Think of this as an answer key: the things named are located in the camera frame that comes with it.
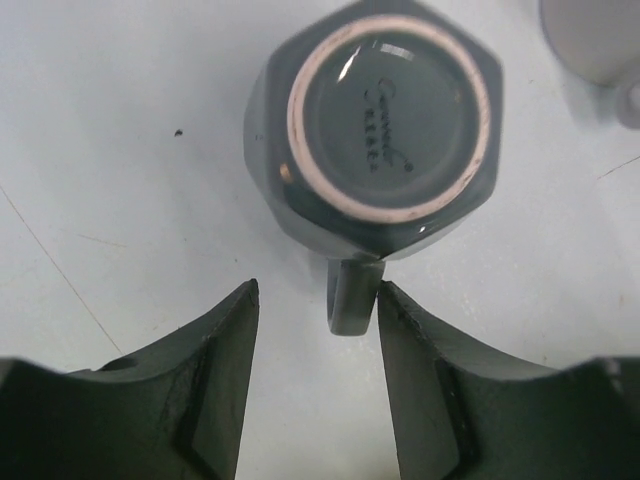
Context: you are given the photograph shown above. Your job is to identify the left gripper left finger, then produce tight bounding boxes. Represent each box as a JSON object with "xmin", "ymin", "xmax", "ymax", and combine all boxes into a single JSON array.
[{"xmin": 1, "ymin": 280, "xmax": 259, "ymax": 479}]

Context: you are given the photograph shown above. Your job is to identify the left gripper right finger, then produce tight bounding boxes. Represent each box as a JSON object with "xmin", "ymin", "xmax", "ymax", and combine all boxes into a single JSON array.
[{"xmin": 378, "ymin": 282, "xmax": 639, "ymax": 479}]

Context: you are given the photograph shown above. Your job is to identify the dark grey mug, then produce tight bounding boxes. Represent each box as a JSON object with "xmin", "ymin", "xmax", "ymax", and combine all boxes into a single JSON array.
[{"xmin": 243, "ymin": 1, "xmax": 503, "ymax": 336}]

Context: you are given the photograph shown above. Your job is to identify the light grey mug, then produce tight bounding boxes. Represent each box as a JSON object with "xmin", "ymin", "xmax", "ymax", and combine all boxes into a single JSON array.
[{"xmin": 537, "ymin": 0, "xmax": 640, "ymax": 132}]

